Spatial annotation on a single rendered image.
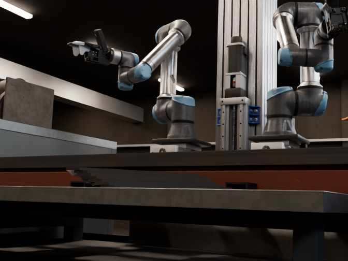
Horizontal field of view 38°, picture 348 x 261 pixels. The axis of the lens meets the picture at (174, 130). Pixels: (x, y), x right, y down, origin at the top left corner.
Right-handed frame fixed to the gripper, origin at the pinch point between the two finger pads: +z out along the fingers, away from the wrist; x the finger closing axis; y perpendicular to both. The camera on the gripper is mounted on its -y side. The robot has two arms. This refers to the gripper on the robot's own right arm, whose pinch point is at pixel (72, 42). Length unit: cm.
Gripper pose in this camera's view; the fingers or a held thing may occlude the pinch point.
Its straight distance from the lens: 241.4
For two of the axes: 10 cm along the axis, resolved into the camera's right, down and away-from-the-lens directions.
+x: -5.8, -0.4, 8.1
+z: -8.0, -1.1, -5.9
